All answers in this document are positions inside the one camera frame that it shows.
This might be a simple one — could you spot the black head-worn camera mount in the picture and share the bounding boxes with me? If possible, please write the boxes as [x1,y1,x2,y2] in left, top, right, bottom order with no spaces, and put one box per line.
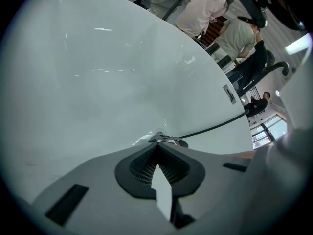
[235,0,307,32]

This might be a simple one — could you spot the ceiling tube light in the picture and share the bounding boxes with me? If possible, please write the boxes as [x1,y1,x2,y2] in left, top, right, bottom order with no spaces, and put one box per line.
[284,32,313,56]

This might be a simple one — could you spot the chrome bathtub drain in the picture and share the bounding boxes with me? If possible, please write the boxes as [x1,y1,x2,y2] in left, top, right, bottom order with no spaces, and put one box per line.
[148,128,180,144]

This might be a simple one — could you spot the chrome overflow slot plate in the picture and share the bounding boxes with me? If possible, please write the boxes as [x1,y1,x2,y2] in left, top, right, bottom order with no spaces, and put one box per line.
[223,84,237,105]

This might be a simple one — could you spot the black cable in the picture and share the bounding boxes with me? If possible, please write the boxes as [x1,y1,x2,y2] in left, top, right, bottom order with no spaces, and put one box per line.
[179,109,249,140]

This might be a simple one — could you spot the black mezzanine railing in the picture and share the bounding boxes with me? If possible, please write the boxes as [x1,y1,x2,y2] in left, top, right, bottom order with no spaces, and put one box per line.
[241,85,260,100]

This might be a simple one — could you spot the glass entrance doors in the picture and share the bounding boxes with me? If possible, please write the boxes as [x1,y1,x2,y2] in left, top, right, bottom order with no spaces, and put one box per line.
[251,115,288,150]

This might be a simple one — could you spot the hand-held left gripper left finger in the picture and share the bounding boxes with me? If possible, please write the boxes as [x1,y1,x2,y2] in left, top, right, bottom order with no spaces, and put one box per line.
[31,142,177,235]

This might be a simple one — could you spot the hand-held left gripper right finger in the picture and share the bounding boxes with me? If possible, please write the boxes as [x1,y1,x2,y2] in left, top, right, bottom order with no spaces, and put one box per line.
[157,143,252,235]

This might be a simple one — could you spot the black cylindrical tap knob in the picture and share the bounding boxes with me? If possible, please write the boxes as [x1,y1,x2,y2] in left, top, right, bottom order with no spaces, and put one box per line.
[225,70,244,84]
[217,55,232,69]
[206,42,220,56]

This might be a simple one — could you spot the black curved faucet spout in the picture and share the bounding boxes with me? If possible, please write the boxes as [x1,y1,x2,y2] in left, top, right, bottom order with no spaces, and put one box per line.
[238,61,291,98]

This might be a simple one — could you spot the white bathtub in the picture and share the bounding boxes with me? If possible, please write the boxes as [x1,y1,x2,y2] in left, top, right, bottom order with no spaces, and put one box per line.
[1,0,255,202]

